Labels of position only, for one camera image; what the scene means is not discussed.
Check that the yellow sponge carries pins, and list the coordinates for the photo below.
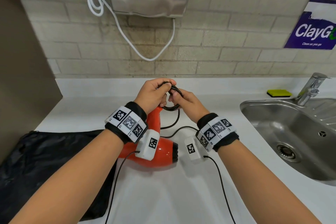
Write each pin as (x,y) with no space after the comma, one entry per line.
(279,93)

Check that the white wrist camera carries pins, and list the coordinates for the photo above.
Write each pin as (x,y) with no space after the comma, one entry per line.
(149,145)
(193,150)

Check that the orange hair dryer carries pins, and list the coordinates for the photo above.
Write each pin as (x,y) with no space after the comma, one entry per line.
(162,155)

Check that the person's right hand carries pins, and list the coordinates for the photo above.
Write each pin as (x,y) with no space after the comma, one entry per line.
(191,107)

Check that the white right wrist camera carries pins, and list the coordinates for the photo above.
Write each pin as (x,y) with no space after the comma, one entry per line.
(193,150)

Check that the brown side panel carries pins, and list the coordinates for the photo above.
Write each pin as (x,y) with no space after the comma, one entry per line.
(23,74)

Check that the chrome faucet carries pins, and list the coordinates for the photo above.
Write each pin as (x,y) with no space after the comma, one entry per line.
(311,88)

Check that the black drawstring bag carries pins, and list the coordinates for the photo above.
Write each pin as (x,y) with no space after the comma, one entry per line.
(39,163)

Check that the person's left hand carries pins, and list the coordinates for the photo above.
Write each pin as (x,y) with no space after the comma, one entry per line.
(152,94)

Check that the person's right forearm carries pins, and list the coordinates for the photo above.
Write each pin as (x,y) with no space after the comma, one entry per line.
(262,189)

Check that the person's left forearm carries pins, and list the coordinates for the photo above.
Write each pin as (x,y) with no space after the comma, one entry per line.
(65,181)

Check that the left wristband with square markers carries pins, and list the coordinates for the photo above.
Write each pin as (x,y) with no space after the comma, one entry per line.
(126,122)

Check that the right wristband with square markers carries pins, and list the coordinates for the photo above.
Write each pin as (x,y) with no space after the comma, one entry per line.
(216,132)

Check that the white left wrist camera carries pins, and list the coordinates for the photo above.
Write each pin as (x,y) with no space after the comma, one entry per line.
(149,145)

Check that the purple wall poster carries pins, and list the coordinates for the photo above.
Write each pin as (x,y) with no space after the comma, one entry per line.
(307,32)

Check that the wristband with square markers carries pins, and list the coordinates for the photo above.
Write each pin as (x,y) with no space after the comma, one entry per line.
(126,122)
(216,132)

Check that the stainless steel sink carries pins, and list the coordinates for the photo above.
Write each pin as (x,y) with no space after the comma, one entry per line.
(288,129)

